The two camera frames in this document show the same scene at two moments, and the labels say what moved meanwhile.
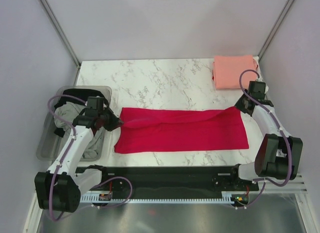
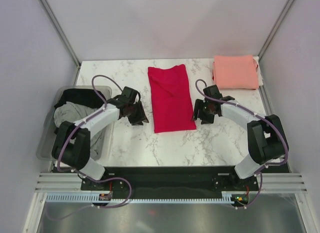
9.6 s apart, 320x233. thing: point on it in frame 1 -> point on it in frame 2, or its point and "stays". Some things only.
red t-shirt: [152, 129] -> [172, 101]
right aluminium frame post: [290, 2] stays
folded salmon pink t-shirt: [227, 70] stays
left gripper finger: [117, 122] -> [139, 116]
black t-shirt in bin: [83, 94] stays
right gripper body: [240, 104] -> [209, 117]
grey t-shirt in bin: [69, 111] stays
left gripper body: [107, 118] -> [129, 104]
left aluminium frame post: [60, 33] stays
